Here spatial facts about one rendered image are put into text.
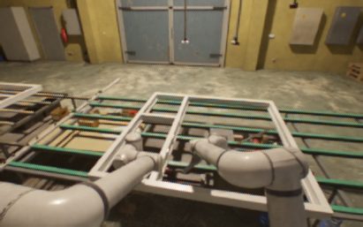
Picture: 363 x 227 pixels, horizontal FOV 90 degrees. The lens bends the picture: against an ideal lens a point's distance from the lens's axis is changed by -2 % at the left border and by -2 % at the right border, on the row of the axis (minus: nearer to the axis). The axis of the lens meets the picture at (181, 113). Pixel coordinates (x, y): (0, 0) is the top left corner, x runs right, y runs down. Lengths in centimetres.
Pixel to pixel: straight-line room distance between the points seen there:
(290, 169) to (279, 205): 12
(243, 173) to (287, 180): 15
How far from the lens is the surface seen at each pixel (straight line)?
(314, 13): 775
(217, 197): 123
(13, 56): 1091
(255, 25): 705
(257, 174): 65
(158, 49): 767
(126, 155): 97
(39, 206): 47
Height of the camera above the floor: 189
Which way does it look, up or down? 29 degrees down
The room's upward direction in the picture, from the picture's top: straight up
